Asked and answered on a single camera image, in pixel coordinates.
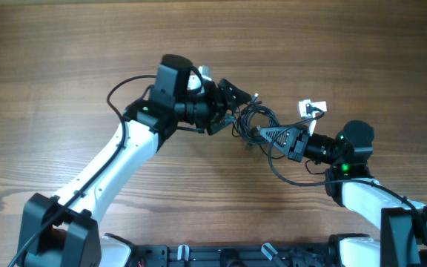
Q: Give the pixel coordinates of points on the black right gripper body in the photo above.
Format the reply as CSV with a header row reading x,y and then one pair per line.
x,y
298,151

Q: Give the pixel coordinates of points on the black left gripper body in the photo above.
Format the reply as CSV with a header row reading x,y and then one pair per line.
x,y
213,103

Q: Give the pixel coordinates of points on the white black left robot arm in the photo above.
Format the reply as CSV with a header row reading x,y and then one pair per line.
x,y
63,230

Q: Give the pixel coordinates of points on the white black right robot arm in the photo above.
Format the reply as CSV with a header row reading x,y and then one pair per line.
x,y
401,221

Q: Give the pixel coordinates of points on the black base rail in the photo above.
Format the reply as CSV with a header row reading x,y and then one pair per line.
x,y
294,255

